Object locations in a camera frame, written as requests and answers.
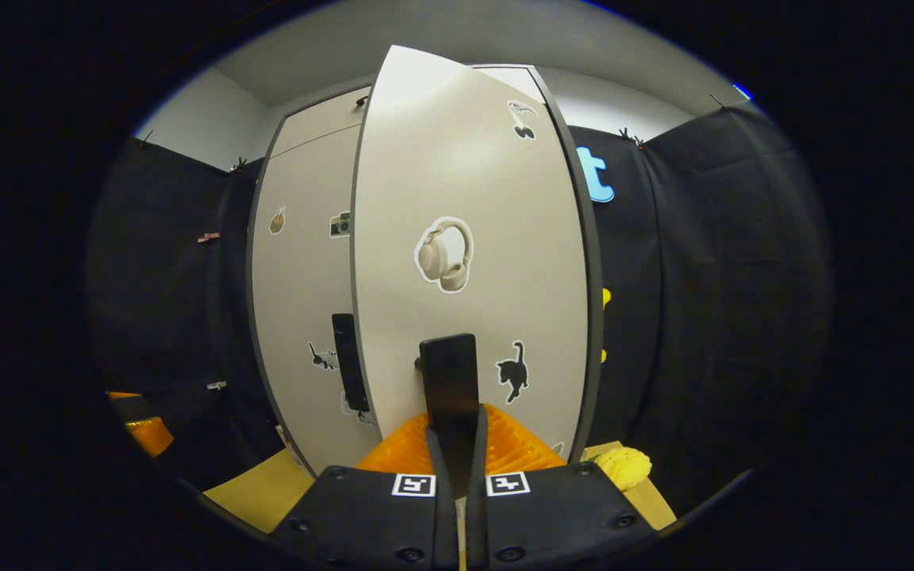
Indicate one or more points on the red and white clip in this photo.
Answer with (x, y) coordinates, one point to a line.
(208, 236)

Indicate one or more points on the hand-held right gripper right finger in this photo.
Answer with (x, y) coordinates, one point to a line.
(479, 533)

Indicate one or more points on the small white clip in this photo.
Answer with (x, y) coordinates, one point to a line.
(216, 385)

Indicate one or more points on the yellow knobbly toy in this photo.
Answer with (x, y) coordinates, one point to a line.
(624, 468)

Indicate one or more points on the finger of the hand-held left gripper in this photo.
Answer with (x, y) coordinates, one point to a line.
(122, 394)
(149, 436)

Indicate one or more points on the black binder clip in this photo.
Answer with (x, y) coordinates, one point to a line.
(716, 101)
(239, 164)
(144, 139)
(630, 136)

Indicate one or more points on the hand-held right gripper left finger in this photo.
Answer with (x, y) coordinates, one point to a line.
(444, 533)

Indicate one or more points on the beige cabinet door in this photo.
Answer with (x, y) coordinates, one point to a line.
(298, 277)
(465, 174)

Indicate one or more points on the beige double-door shoe cabinet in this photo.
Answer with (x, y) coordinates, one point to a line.
(596, 317)

